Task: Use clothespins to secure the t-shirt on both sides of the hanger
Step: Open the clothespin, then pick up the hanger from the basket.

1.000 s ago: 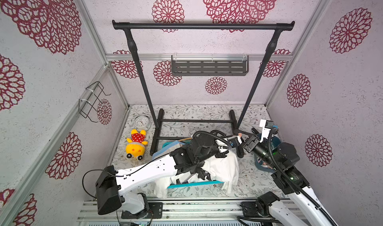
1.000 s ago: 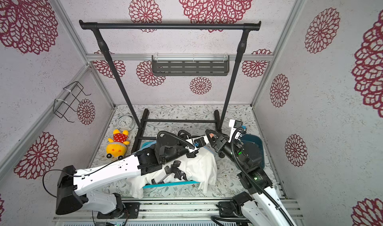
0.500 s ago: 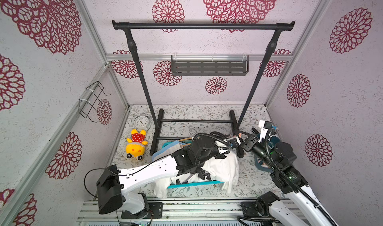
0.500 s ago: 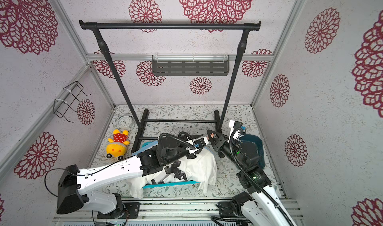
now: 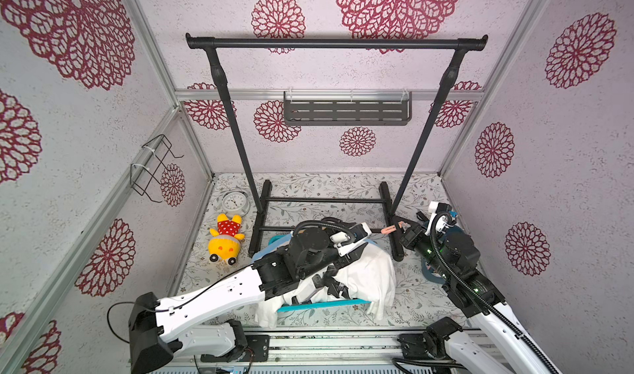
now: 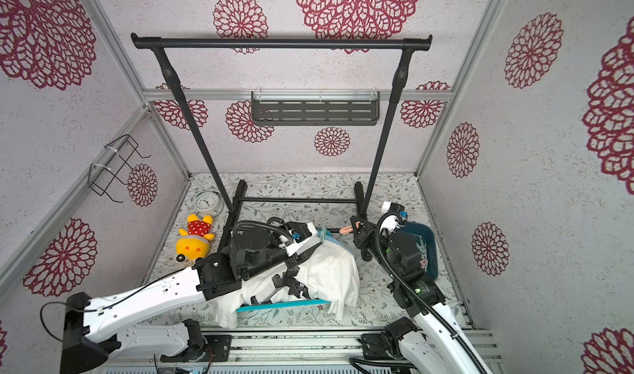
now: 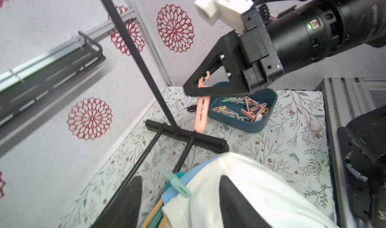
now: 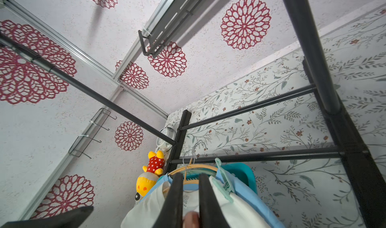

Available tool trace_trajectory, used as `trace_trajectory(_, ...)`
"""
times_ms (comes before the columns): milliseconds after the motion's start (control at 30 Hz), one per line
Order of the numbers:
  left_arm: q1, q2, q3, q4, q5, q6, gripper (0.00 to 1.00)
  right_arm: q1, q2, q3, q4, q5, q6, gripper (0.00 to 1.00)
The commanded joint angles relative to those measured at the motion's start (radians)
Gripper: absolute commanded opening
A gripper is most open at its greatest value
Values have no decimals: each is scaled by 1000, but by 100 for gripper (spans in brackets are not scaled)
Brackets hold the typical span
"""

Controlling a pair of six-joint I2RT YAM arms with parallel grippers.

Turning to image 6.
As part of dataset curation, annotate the white t-shirt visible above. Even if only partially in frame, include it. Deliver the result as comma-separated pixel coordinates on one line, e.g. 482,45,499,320
210,242,359,329

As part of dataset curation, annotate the pink clothespin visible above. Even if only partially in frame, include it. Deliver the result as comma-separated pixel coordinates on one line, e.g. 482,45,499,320
339,225,353,235

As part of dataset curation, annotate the light blue t-shirt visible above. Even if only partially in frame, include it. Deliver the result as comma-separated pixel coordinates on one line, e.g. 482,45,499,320
325,235,353,254

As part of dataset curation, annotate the yellow plush toy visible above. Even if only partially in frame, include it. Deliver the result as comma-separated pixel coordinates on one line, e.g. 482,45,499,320
175,214,216,263

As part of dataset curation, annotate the mint green clothespin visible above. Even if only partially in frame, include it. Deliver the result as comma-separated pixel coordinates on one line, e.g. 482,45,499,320
318,228,336,244

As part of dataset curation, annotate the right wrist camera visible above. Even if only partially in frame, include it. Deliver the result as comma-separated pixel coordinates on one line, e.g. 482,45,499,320
378,202,408,232

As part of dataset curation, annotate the teal perforated tray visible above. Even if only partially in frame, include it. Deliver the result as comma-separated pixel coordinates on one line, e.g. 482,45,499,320
236,299,330,312

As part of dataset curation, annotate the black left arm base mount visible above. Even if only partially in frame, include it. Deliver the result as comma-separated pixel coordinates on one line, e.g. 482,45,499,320
158,319,233,362

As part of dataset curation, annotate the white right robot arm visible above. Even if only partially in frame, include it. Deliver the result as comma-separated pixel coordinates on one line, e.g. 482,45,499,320
348,212,491,373

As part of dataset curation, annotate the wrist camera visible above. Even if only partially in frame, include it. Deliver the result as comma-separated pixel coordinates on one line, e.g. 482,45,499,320
285,221,320,256
378,202,408,232

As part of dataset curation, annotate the black wall shelf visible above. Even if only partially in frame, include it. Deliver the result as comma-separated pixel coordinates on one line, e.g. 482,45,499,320
250,92,381,126

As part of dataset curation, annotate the white round alarm clock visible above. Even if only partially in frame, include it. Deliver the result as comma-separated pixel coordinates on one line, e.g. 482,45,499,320
190,190,225,217

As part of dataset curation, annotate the black clothes rack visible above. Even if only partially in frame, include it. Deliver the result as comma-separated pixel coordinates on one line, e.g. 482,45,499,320
130,34,433,247

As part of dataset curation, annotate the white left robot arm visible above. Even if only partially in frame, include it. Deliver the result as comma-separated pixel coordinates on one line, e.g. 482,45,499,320
59,218,323,373

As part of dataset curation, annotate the teal plastic clothespin bin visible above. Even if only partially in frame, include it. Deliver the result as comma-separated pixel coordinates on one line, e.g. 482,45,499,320
404,222,439,281

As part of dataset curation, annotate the black wire wall rack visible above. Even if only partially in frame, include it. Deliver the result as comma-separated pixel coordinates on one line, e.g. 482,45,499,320
86,134,150,203

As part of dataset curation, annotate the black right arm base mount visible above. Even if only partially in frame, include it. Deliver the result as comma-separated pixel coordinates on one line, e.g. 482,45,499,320
358,317,417,360

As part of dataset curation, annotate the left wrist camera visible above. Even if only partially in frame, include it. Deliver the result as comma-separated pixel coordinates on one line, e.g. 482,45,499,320
285,221,320,256

